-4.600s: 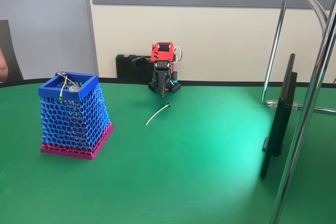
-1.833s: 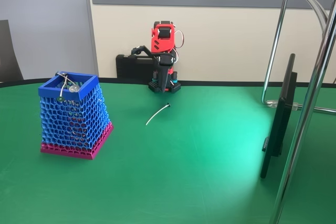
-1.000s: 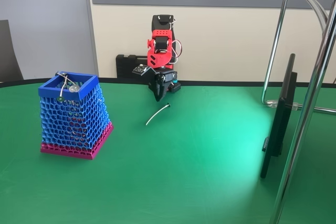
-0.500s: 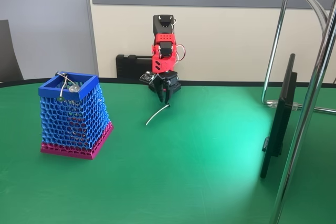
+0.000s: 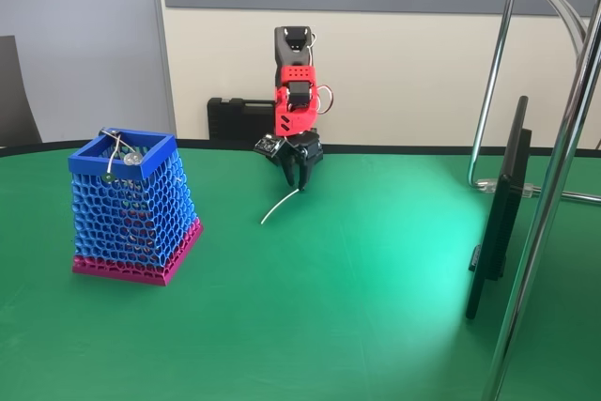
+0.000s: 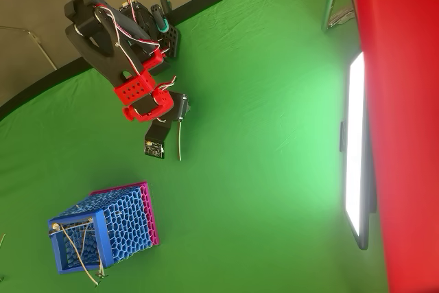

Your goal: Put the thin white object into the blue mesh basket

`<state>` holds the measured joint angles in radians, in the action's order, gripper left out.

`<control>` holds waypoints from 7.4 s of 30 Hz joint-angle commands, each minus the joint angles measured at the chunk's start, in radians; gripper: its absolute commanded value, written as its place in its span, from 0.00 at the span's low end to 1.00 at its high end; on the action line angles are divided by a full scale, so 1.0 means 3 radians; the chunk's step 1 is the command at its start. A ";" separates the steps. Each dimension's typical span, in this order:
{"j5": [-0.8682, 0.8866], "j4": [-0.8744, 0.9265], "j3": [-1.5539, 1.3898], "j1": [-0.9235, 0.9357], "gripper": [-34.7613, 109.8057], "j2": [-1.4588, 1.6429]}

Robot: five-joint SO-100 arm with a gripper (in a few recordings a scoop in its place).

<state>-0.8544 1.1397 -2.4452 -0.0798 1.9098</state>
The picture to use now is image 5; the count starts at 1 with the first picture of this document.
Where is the thin white cable piece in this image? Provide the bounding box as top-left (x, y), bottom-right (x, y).
top-left (260, 187), bottom-right (301, 225)

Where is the blue and pink lattice basket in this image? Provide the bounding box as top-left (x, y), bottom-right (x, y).
top-left (68, 127), bottom-right (205, 287)

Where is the black plastic tool case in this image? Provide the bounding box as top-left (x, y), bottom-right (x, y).
top-left (207, 97), bottom-right (278, 142)

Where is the green cloth with black rim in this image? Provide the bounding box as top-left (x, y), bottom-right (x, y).
top-left (0, 137), bottom-right (601, 401)

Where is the black LED light panel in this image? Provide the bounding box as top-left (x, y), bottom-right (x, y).
top-left (464, 95), bottom-right (534, 322)

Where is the chrome tube stand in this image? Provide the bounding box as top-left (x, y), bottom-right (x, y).
top-left (467, 0), bottom-right (601, 401)

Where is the dark chair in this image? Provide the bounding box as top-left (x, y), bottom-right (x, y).
top-left (0, 35), bottom-right (43, 148)

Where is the small gripper-mounted camera module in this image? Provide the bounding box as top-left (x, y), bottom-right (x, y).
top-left (253, 133), bottom-right (288, 158)

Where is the red white wrist cable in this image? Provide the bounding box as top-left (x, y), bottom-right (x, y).
top-left (312, 85), bottom-right (336, 116)

